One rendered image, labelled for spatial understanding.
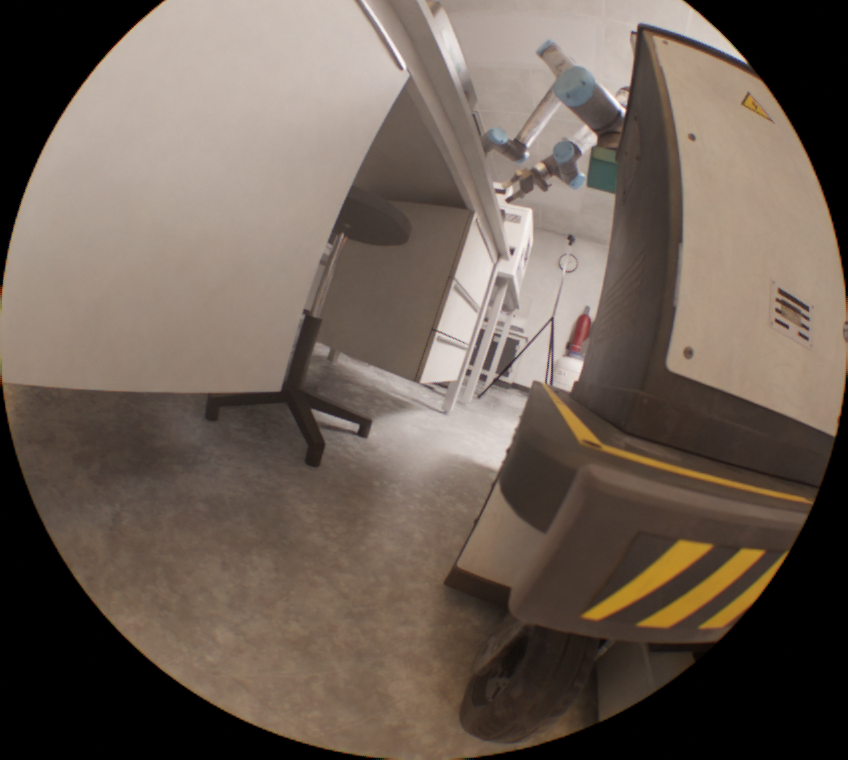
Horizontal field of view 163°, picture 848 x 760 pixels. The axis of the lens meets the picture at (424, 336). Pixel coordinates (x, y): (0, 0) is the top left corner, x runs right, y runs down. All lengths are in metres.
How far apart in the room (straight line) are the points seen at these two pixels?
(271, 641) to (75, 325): 0.35
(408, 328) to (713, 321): 0.89
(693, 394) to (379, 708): 0.38
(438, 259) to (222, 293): 0.78
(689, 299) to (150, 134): 0.46
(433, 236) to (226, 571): 1.04
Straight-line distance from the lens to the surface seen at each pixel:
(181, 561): 0.43
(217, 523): 0.49
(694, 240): 0.26
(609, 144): 1.02
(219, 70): 0.38
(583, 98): 1.04
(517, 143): 1.55
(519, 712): 0.26
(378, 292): 1.07
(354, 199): 0.69
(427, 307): 0.98
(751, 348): 0.27
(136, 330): 0.34
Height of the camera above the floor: 0.34
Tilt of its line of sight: level
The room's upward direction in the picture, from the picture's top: 18 degrees clockwise
